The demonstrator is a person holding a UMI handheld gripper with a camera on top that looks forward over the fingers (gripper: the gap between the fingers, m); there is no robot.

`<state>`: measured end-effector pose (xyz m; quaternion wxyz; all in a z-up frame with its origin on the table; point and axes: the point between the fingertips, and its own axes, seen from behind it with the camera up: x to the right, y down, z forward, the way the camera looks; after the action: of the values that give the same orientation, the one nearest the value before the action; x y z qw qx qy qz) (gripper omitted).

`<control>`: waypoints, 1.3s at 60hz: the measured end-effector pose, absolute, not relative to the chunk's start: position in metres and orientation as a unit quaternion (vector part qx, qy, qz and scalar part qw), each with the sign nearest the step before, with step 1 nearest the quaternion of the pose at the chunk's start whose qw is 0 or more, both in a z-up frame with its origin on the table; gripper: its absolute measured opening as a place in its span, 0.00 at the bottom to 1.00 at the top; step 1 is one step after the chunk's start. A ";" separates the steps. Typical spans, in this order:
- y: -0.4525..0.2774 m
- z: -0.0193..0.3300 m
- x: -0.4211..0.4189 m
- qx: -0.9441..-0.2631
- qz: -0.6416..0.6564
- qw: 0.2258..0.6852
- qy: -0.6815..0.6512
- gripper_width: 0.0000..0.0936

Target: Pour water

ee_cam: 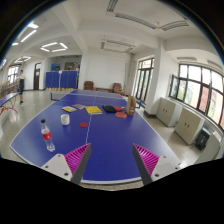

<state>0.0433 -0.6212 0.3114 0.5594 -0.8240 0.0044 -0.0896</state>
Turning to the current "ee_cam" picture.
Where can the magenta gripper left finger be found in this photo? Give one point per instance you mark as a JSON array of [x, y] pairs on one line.
[[70, 166]]

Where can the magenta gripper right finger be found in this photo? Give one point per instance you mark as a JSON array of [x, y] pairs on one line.
[[151, 166]]

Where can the clear plastic water bottle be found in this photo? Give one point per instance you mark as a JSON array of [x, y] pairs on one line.
[[46, 134]]

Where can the red round lid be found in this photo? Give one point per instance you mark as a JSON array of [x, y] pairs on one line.
[[83, 124]]

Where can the white paper cup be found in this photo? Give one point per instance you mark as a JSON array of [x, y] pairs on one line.
[[65, 119]]

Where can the beige cabinet near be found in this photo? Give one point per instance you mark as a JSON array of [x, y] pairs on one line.
[[189, 126]]

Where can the beige cabinet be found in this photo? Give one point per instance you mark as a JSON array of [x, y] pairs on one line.
[[189, 126], [168, 112]]

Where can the colourful small book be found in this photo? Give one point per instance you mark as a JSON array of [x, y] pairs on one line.
[[69, 109]]

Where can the beige cabinet far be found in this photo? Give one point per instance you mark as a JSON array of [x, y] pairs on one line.
[[168, 112]]

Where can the yellow book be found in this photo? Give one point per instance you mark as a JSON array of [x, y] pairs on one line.
[[93, 110]]

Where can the black bin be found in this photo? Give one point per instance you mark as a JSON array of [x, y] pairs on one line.
[[202, 138]]

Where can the grey flat booklet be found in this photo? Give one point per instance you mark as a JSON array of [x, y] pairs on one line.
[[78, 106]]

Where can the red table tennis paddle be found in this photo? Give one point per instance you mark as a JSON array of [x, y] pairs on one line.
[[120, 114]]

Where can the brown cardboard box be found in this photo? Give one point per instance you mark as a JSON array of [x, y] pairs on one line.
[[131, 105]]

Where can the black flat case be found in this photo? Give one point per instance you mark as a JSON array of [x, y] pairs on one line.
[[109, 108]]

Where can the brown armchair left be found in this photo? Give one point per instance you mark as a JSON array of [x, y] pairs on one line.
[[88, 85]]

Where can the brown armchair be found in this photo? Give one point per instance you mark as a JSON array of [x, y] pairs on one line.
[[117, 88], [88, 85]]

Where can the brown armchair right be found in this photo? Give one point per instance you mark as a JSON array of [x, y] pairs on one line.
[[117, 88]]

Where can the folded blue tennis table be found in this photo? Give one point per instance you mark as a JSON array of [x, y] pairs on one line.
[[61, 79]]

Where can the blue side table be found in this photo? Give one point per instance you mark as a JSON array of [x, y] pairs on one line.
[[8, 102]]

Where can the person in dark clothes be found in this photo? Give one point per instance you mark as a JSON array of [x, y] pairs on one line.
[[21, 86]]

